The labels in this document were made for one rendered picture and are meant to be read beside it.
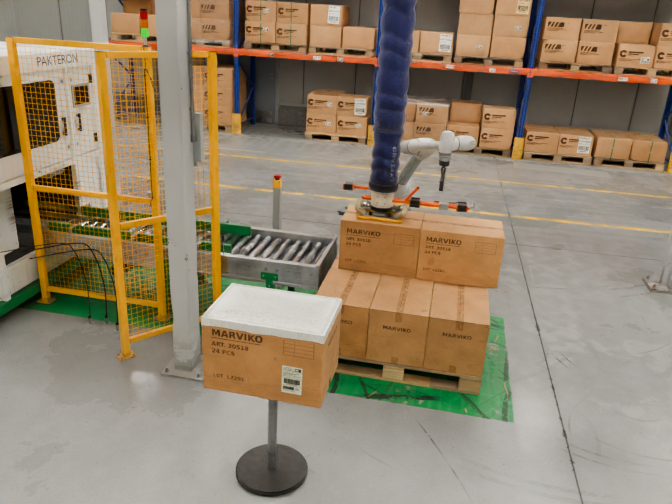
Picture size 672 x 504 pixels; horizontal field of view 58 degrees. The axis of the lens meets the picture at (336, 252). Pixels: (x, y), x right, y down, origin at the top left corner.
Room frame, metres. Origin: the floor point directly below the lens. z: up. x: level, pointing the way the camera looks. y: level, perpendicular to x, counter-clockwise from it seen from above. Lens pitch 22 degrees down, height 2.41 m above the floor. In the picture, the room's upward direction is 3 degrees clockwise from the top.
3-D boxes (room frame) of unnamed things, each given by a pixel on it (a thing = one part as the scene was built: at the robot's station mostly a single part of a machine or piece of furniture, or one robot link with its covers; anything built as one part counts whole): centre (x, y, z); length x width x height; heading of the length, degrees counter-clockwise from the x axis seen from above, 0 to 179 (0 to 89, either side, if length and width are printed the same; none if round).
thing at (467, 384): (4.13, -0.53, 0.07); 1.20 x 1.00 x 0.14; 79
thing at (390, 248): (4.47, -0.35, 0.74); 0.60 x 0.40 x 0.40; 80
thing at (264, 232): (5.08, 1.16, 0.50); 2.31 x 0.05 x 0.19; 79
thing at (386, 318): (4.13, -0.53, 0.34); 1.20 x 1.00 x 0.40; 79
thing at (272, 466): (2.69, 0.29, 0.31); 0.40 x 0.40 x 0.62
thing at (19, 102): (4.46, 1.89, 1.05); 1.17 x 0.10 x 2.10; 79
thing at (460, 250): (4.36, -0.94, 0.74); 0.60 x 0.40 x 0.40; 80
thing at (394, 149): (4.46, -0.33, 1.68); 0.22 x 0.22 x 1.04
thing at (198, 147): (3.79, 0.97, 1.62); 0.20 x 0.05 x 0.30; 79
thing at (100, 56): (4.03, 1.19, 1.05); 0.87 x 0.10 x 2.10; 131
